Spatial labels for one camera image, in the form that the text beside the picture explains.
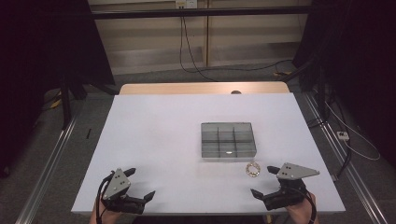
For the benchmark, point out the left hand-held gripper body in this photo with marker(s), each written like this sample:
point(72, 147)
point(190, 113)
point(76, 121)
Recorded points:
point(116, 184)

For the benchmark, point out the dark round table grommet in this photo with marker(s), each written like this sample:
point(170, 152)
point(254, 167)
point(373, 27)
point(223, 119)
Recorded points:
point(236, 92)

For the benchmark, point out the person's left hand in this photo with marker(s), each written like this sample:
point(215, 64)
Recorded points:
point(106, 217)

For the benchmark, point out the person's right hand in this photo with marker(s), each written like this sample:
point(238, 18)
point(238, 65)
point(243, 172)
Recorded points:
point(303, 213)

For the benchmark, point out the small black floor object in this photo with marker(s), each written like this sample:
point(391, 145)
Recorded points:
point(88, 133)

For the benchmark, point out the white wall outlet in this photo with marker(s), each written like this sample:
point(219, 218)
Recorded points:
point(186, 3)

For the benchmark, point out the white power strip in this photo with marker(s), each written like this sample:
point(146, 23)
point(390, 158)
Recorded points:
point(342, 135)

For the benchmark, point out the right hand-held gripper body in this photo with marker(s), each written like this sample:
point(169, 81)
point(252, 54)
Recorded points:
point(292, 171)

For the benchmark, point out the black horizontal bar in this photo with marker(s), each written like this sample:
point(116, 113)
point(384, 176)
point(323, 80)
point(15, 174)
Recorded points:
point(199, 12)

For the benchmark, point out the metal floor rail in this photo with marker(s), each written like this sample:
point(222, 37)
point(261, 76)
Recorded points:
point(46, 174)
point(342, 155)

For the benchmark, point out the clear grey compartment box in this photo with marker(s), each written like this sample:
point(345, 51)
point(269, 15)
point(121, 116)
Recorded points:
point(229, 140)

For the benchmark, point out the white table cover sheet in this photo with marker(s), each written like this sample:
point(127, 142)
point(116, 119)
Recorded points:
point(162, 140)

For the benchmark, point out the black stand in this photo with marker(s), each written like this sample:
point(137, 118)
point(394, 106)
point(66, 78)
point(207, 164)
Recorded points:
point(65, 102)
point(320, 90)

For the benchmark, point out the black curtain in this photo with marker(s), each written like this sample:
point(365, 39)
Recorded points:
point(37, 62)
point(358, 62)

